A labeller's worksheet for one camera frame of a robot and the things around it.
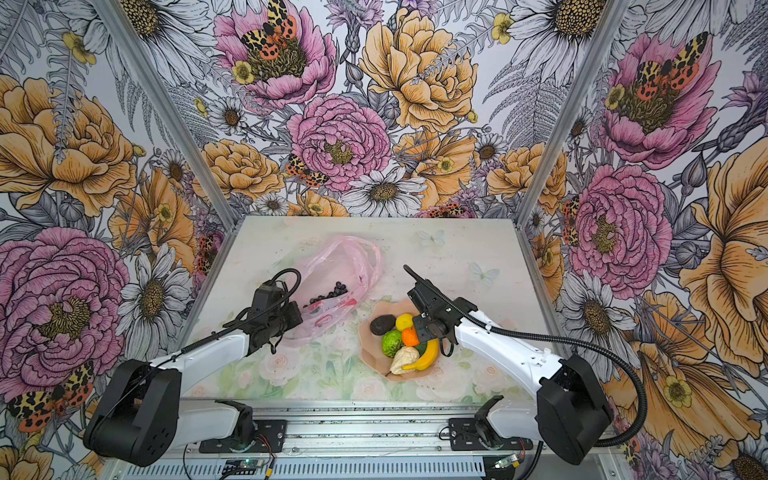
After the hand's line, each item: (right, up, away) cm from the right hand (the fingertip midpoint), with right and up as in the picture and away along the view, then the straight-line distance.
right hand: (431, 334), depth 83 cm
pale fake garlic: (-7, -5, -4) cm, 9 cm away
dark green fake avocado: (-3, -3, -1) cm, 5 cm away
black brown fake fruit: (-14, +2, +2) cm, 14 cm away
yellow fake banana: (-2, -4, -7) cm, 9 cm away
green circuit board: (-46, -27, -12) cm, 55 cm away
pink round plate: (-17, -4, +5) cm, 18 cm away
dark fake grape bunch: (-28, +10, +16) cm, 34 cm away
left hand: (-39, +2, +8) cm, 40 cm away
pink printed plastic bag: (-30, +15, +23) cm, 41 cm away
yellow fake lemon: (-7, +3, +4) cm, 9 cm away
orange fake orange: (-6, 0, -2) cm, 6 cm away
